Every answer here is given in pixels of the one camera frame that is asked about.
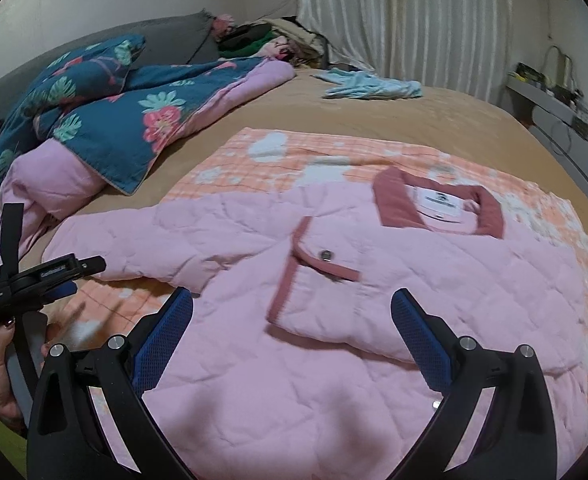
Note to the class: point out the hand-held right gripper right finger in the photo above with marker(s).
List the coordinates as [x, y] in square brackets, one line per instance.
[419, 335]

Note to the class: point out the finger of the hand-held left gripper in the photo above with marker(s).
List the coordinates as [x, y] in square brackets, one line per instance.
[73, 266]
[61, 294]

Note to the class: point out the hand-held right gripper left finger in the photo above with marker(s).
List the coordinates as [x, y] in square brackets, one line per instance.
[168, 330]

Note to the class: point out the pink quilted jacket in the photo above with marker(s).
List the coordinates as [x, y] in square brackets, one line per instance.
[324, 360]

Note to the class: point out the pile of mixed clothes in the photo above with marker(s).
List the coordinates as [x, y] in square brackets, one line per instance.
[274, 40]

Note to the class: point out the teal floral quilt pink lining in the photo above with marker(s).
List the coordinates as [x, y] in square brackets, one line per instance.
[118, 135]

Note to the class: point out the teal floral pillow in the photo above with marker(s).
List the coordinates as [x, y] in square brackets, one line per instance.
[83, 67]

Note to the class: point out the orange white checked blanket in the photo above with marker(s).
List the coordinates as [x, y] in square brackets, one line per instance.
[284, 160]

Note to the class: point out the grey headboard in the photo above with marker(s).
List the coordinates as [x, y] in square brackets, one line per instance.
[163, 40]

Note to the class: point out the grey dressing table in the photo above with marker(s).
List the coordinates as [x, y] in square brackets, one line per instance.
[569, 135]

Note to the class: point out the light blue garment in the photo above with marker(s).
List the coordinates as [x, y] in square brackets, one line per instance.
[369, 85]

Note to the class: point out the clutter of small table items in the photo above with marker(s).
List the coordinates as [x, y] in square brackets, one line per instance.
[574, 95]

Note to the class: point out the white striped curtain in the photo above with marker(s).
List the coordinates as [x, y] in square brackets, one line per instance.
[414, 20]

